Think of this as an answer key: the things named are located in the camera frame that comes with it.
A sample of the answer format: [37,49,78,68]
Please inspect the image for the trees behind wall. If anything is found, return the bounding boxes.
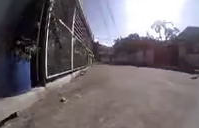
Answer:
[112,32,155,46]

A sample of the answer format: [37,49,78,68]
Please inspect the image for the grey-brown concrete road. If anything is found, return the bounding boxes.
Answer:
[0,63,199,128]

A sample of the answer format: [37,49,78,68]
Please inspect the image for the pale concrete kerb strip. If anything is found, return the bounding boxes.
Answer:
[0,64,95,127]

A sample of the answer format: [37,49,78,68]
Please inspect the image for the distant building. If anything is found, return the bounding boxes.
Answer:
[96,43,115,64]

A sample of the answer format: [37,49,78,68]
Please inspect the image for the white-framed mesh fence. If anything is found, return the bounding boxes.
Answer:
[36,0,95,84]

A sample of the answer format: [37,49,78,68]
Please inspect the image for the palm tree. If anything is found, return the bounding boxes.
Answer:
[150,19,181,42]

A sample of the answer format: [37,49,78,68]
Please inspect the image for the small stone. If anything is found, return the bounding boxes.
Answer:
[59,96,68,103]

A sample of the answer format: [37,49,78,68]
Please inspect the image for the blue barrel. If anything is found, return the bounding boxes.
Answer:
[6,54,33,95]

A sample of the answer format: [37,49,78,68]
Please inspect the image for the dark leafy plant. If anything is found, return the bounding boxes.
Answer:
[13,36,41,63]

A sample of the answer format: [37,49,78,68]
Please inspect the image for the building with dark roof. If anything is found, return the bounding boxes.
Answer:
[176,25,199,73]

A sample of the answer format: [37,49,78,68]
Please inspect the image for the dark grey wall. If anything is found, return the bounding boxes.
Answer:
[0,0,43,100]

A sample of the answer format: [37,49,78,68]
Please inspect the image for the long grey boundary wall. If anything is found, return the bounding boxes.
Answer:
[111,41,181,69]

